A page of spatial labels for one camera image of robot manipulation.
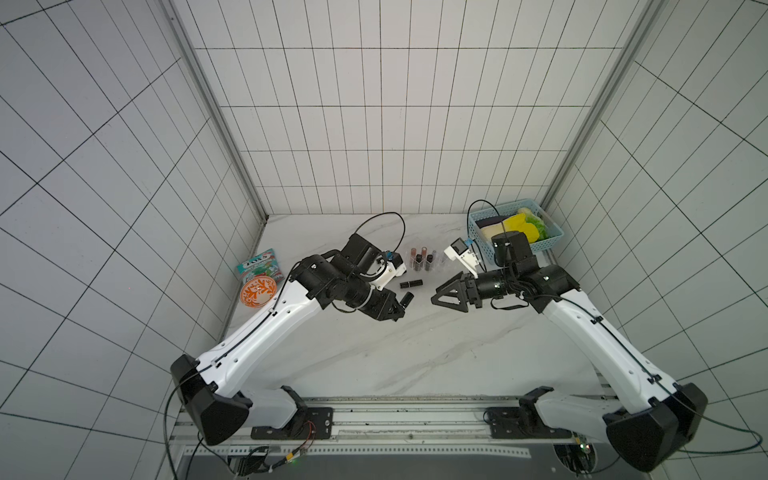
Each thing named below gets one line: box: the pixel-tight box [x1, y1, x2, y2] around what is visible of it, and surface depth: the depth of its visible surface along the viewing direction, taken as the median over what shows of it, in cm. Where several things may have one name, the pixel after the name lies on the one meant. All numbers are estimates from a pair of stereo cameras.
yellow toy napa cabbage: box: [475, 213, 540, 243], surface depth 109 cm
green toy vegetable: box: [518, 207, 549, 241], surface depth 109 cm
